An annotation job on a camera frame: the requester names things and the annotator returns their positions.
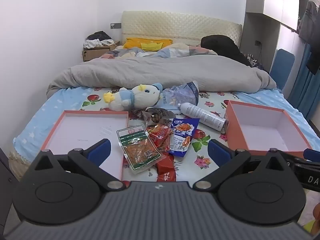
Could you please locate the patchwork quilt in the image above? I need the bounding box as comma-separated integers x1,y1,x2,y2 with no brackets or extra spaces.
101,42,218,60

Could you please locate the blue plastic bag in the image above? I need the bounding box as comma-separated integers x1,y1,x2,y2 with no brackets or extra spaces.
157,81,200,109

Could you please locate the striped cloth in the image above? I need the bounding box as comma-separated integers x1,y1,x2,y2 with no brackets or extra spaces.
244,52,263,68

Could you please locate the blue snack packet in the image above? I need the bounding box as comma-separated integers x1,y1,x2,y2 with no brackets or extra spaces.
169,117,200,157

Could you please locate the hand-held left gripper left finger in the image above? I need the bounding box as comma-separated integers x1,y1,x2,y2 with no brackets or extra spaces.
34,138,127,190

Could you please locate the yellow pillow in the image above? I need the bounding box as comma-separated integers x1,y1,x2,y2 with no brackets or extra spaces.
124,38,174,52

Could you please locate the floral bedsheet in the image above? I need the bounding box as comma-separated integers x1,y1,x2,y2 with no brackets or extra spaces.
9,86,320,183

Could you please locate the large red snack packet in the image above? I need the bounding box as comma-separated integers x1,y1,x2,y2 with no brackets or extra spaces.
156,152,183,183

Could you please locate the black clothing heap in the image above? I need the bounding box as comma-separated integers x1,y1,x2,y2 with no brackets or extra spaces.
201,35,253,67

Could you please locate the cream padded headboard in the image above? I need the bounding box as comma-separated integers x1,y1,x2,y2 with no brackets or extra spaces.
121,10,242,48

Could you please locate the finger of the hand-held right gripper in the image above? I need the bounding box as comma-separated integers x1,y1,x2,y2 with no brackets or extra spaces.
284,152,320,170
303,149,320,162

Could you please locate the blue chair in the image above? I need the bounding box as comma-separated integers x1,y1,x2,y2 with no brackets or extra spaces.
269,49,295,92

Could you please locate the blue curtain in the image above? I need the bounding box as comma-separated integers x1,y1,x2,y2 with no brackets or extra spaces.
287,42,320,128

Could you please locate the dark snack packet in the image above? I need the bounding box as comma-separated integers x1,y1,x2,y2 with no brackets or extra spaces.
142,107,179,125

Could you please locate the brown cardboard box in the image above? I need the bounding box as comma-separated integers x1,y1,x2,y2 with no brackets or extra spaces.
82,41,120,62

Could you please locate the pile of clothes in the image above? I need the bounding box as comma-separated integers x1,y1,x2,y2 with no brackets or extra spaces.
84,31,113,49

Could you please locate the white and blue plush toy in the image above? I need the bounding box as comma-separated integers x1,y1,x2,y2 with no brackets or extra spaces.
104,84,163,112

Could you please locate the orange cardboard box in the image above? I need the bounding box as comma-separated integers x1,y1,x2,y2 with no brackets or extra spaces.
223,100,313,153

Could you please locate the white spray can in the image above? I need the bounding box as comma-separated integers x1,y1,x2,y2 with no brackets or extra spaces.
179,102,229,132

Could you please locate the grey duvet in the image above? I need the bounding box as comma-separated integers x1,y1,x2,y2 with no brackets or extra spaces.
47,54,277,95

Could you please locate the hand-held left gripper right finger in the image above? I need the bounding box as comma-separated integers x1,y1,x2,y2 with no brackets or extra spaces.
195,139,287,190

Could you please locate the grey wall cabinet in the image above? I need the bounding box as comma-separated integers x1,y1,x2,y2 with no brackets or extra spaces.
241,0,300,75

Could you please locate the orange box lid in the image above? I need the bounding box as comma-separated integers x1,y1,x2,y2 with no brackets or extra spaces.
40,110,129,182

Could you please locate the green label clear snack packet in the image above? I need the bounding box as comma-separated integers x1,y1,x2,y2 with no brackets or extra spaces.
117,127,167,175

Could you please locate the grey hanging jacket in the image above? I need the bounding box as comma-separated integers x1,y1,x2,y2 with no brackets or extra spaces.
299,1,320,43

